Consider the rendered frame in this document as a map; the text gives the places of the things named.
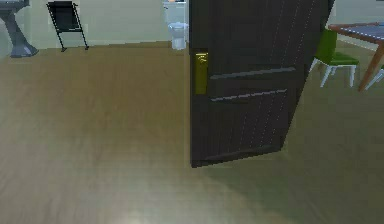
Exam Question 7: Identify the white toilet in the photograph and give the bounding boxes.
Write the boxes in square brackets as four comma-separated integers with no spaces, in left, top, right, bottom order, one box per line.
[162,0,190,51]

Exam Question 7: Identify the dark brown room door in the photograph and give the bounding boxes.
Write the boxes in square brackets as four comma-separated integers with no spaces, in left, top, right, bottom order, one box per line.
[188,0,336,169]

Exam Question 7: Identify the black towel rack stand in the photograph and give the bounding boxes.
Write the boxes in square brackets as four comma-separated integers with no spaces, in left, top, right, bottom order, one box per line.
[46,0,90,53]

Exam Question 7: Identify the brown table grey top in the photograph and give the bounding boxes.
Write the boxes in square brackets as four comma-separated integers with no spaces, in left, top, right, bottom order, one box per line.
[327,21,384,93]

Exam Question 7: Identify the green chair white legs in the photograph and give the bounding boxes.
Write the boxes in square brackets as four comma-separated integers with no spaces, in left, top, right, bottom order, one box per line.
[308,28,360,89]

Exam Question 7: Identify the brass door handle plate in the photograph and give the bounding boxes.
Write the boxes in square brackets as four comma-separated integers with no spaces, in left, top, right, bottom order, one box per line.
[194,51,210,96]

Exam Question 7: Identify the grey pedestal sink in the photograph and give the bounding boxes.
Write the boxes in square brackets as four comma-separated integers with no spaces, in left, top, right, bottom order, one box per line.
[0,0,40,59]

